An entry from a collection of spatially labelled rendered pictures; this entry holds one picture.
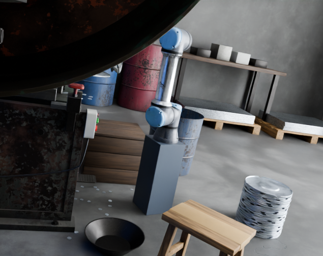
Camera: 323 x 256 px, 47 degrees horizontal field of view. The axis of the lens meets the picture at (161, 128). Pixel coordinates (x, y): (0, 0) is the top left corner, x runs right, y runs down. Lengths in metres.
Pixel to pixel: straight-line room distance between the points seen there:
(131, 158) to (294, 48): 4.36
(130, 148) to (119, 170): 0.18
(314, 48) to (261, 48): 0.96
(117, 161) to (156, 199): 0.45
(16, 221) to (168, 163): 0.87
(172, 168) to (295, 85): 4.55
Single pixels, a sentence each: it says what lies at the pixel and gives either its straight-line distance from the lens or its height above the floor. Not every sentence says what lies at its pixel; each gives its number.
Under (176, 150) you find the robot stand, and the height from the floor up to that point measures 0.41.
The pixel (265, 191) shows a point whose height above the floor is 0.28.
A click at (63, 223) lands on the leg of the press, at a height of 0.03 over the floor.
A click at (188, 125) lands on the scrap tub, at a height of 0.43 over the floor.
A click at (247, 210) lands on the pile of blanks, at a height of 0.14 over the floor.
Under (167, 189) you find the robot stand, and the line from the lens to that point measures 2.25.
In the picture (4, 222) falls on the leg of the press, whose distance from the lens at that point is 2.01.
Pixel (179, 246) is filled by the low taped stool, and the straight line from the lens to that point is 1.81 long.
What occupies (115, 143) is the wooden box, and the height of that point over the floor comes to 0.29.
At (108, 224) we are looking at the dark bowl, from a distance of 2.03.
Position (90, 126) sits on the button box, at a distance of 1.83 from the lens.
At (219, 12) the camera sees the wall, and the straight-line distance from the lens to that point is 5.76.
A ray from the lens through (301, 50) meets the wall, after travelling 6.47.
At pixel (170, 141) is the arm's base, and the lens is 2.14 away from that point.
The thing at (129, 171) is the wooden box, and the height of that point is 0.10.
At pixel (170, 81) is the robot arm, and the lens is 1.98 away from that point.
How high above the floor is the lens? 1.06
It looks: 14 degrees down
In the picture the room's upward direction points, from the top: 11 degrees clockwise
